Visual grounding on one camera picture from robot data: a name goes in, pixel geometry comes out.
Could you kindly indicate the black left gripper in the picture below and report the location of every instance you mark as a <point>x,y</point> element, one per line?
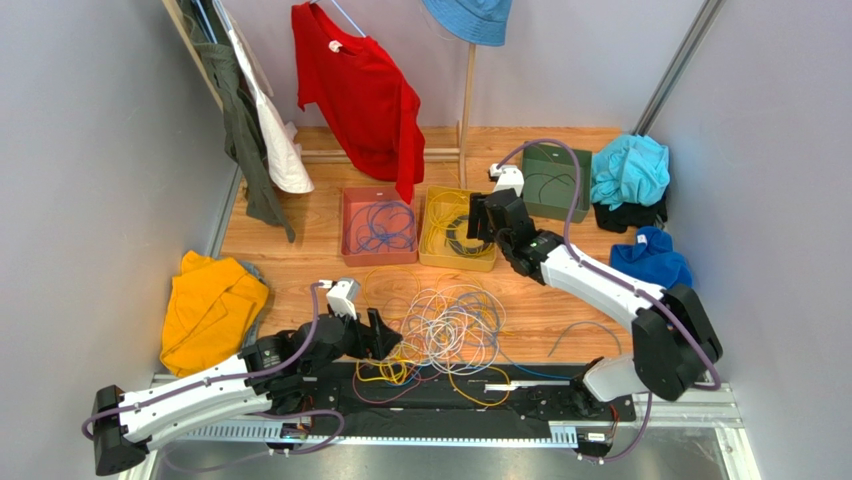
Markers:
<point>366,342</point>

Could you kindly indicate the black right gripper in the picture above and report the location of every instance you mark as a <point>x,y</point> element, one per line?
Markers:
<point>496,217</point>

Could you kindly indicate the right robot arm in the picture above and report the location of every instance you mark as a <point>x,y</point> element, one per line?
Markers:
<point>674,345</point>

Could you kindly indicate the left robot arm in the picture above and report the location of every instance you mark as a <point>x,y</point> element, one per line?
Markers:
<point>265,377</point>

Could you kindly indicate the yellow plastic bin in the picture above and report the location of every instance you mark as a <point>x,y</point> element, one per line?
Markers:
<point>443,241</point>

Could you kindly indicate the wooden clothes rack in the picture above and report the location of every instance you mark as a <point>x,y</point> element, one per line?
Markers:
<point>457,153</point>

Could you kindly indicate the green plastic bin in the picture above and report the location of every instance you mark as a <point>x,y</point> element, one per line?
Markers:
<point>550,182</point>

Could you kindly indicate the red plastic bin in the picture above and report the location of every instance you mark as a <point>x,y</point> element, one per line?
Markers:
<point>378,228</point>

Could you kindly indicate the grey denim cloth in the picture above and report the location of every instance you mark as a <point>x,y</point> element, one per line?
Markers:
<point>251,335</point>

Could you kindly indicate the black cloth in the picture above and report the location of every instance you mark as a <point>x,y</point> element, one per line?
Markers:
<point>630,215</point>

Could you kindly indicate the red shirt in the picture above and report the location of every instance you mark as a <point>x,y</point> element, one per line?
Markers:
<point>366,101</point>

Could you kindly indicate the cyan cloth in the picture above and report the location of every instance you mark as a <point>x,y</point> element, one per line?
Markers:
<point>631,169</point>

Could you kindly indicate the orange yellow cloth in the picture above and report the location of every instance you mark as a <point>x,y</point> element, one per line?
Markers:
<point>212,305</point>

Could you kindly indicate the blue cloth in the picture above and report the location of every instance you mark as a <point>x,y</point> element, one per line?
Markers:
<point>652,258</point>

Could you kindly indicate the white garment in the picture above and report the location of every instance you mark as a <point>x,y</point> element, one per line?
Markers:
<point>285,165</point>

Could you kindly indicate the blue bucket hat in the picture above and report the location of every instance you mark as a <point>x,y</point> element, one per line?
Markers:
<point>480,22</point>

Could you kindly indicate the olive green garment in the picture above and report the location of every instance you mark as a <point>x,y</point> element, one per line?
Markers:
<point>243,139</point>

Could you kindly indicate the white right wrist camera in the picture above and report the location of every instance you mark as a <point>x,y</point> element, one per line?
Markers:
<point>506,177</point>

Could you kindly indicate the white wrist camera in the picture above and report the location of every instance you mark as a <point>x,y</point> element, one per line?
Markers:
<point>506,177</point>
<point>341,296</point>

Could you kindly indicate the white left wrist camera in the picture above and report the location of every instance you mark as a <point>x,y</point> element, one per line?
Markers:
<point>341,296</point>

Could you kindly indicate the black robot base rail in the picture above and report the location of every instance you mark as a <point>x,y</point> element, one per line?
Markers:
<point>478,411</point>

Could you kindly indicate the aluminium frame post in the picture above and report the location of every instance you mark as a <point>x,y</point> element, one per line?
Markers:
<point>689,45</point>

